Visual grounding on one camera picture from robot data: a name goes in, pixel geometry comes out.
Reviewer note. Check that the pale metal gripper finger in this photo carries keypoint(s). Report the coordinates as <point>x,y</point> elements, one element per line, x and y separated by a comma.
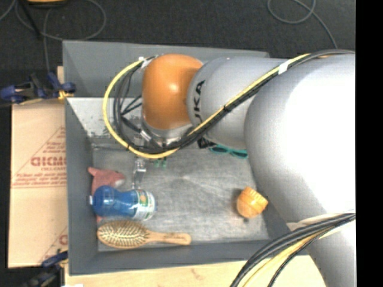
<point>137,180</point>
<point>140,164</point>

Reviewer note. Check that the blue plastic bottle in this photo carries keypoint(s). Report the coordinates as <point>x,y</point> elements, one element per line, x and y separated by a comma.
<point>119,202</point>

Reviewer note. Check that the pink plush toy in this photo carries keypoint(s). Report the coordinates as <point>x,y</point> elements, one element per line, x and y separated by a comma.
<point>104,176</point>

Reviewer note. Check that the wooden hairbrush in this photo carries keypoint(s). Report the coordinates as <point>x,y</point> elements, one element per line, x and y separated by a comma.
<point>125,234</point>

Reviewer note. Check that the grey metal bin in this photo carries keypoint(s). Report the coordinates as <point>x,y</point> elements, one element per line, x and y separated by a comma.
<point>194,190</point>

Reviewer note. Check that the teal sunglasses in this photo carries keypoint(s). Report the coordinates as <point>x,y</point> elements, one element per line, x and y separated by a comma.
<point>230,152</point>

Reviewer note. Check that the brown cardboard board red print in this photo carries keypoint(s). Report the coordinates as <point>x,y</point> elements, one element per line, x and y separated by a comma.
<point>36,208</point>

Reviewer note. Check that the orange ribbed toy food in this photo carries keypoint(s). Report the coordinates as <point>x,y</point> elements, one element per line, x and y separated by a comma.
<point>250,203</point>

